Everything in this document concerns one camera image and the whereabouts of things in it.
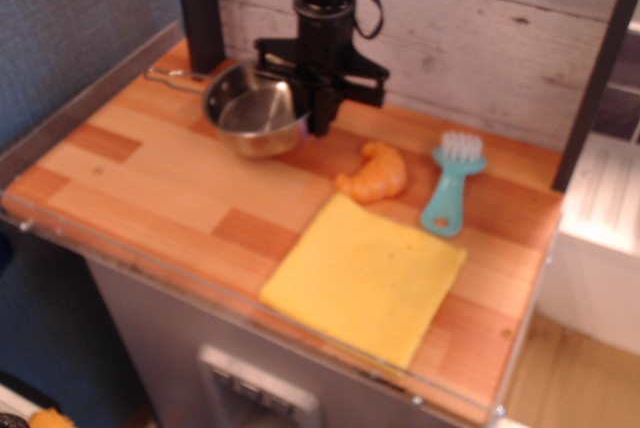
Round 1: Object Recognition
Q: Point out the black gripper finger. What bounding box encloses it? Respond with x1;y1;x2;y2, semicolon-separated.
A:
310;88;344;137
288;80;314;121

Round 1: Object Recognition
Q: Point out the white drawer unit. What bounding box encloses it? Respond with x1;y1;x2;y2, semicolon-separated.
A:
537;134;639;354

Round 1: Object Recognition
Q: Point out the silver control panel with buttons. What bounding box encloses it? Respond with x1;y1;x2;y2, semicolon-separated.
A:
197;345;323;427

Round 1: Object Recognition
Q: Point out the dark shelf post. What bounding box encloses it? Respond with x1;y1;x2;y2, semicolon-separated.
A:
180;0;226;74
552;0;638;192

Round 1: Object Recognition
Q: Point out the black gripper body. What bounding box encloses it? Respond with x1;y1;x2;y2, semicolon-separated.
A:
255;0;389;106

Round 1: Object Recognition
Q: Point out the grey metal cabinet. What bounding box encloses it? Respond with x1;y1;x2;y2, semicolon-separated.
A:
88;261;455;427

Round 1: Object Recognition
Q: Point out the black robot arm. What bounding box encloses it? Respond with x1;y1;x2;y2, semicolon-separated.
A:
255;0;389;137

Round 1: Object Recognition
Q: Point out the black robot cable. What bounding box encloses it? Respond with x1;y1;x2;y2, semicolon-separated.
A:
352;0;385;40

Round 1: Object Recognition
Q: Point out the orange object bottom left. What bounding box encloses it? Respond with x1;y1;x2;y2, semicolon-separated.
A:
28;408;75;428

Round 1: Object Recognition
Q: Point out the dark left shelf post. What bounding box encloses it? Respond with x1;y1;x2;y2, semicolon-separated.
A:
180;0;226;74

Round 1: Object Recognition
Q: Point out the teal scrub brush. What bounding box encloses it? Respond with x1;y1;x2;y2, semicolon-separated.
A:
420;131;487;237

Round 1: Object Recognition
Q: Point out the clear acrylic front guard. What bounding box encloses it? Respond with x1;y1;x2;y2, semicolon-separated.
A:
2;177;561;427

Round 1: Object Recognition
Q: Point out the dark right shelf post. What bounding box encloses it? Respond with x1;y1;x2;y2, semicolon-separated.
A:
552;0;638;192

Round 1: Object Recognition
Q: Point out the yellow cloth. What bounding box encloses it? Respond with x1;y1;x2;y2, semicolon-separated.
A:
259;194;467;369

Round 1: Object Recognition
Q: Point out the stainless steel pot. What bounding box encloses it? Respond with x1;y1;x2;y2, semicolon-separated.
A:
144;60;309;158

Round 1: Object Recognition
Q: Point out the orange plastic croissant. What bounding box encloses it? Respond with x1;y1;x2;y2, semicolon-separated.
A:
334;141;408;204

